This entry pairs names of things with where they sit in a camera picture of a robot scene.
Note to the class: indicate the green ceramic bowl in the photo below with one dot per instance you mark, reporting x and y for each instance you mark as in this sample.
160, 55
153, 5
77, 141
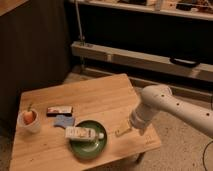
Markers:
91, 149

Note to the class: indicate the wooden table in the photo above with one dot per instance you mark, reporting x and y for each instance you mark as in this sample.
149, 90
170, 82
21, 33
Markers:
107, 100

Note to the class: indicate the black handle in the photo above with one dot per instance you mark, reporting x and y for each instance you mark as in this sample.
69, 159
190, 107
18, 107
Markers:
189, 64

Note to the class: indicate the white tube bottle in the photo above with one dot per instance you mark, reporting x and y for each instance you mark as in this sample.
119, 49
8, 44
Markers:
82, 134

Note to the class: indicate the dark chocolate bar packet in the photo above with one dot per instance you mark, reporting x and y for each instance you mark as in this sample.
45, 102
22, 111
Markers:
59, 110

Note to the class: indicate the long white wooden beam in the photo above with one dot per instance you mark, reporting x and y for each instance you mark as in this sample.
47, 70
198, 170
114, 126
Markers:
141, 60

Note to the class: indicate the orange carrot toy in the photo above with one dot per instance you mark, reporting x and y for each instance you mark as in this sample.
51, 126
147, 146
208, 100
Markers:
28, 116

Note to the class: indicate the upper wooden shelf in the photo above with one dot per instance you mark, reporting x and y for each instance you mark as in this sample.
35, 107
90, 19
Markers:
155, 8

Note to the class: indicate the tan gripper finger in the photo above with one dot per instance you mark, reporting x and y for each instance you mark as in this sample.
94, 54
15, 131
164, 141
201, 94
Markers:
124, 128

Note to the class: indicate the white cup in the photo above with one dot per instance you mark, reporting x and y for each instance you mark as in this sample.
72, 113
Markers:
34, 127

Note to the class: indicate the blue sponge piece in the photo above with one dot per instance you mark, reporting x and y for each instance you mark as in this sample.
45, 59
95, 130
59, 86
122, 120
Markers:
64, 121

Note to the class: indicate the metal pole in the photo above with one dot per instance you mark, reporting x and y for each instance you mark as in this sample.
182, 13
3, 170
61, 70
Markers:
81, 36

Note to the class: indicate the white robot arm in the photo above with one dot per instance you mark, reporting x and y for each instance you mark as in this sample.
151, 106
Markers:
156, 98

